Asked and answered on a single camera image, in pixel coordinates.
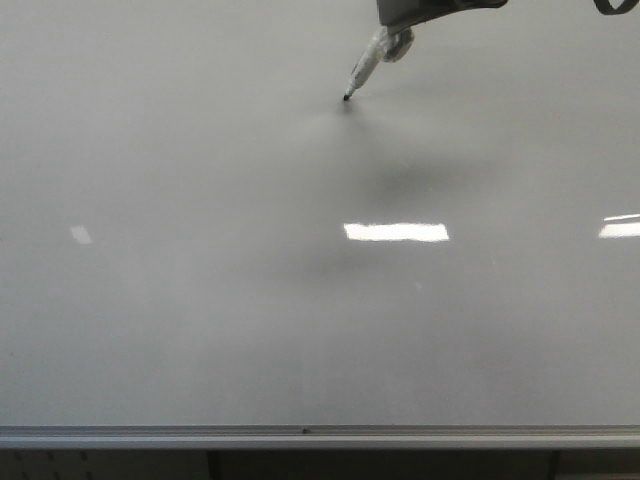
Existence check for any white whiteboard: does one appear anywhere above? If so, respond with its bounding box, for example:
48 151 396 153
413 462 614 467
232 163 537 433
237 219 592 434
1 1 639 426

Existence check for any grey perforated panel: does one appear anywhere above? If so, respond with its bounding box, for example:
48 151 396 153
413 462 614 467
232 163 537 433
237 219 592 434
1 450 210 479

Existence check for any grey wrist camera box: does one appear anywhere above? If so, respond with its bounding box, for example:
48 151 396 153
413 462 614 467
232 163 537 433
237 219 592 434
376 0 506 28

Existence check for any black strap cable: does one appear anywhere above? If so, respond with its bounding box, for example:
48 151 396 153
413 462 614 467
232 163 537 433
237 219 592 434
592 0 634 16

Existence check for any taped black marker pen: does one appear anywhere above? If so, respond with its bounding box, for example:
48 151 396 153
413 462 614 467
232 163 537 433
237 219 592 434
343 27 414 101

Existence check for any aluminium whiteboard bottom frame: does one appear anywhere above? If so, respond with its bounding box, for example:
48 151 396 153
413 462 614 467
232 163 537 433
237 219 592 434
1 425 639 450

